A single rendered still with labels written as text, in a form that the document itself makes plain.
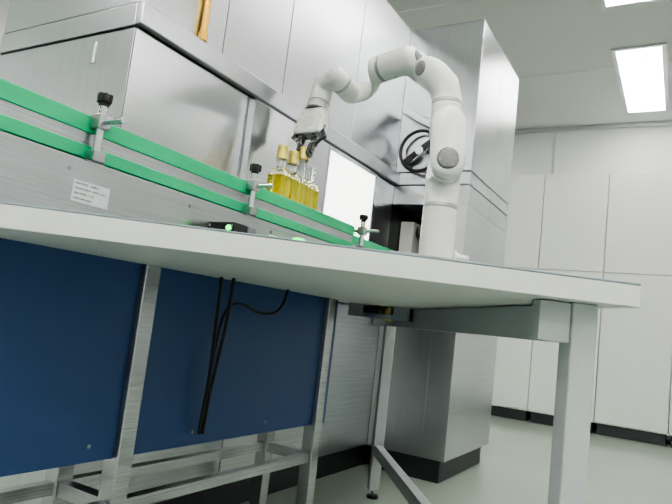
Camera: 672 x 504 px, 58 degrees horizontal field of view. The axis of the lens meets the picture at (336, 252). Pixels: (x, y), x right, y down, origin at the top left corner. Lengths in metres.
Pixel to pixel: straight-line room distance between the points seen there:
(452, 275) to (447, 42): 2.34
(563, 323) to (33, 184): 0.87
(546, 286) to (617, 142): 5.25
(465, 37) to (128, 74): 1.85
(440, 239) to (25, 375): 1.04
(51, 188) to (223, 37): 0.98
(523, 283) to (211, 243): 0.44
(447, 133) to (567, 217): 3.95
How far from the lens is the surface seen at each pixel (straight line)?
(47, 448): 1.22
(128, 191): 1.23
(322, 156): 2.32
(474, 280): 0.87
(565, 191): 5.59
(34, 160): 1.12
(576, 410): 0.98
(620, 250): 5.43
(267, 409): 1.68
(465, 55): 3.06
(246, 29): 2.06
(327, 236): 1.85
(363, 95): 2.06
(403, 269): 0.85
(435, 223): 1.65
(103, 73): 1.75
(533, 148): 6.24
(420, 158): 2.94
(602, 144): 6.14
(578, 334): 0.98
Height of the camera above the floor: 0.64
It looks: 7 degrees up
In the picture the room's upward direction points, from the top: 7 degrees clockwise
